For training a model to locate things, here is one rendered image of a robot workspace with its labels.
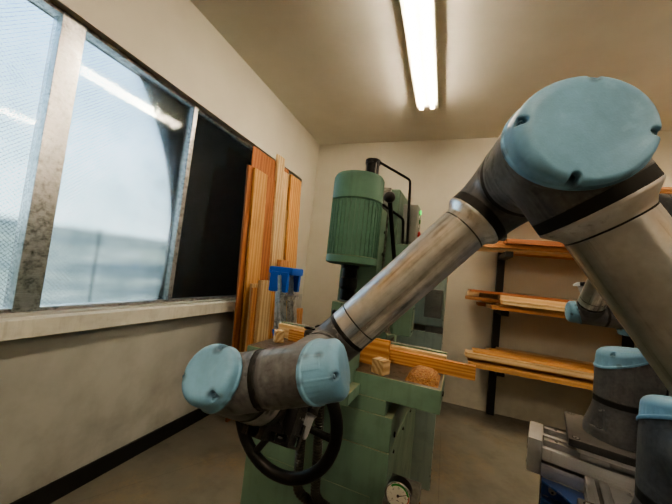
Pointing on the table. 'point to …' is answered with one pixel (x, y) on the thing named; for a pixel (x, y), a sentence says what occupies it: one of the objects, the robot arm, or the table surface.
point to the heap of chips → (424, 376)
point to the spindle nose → (348, 281)
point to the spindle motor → (355, 218)
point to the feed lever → (391, 220)
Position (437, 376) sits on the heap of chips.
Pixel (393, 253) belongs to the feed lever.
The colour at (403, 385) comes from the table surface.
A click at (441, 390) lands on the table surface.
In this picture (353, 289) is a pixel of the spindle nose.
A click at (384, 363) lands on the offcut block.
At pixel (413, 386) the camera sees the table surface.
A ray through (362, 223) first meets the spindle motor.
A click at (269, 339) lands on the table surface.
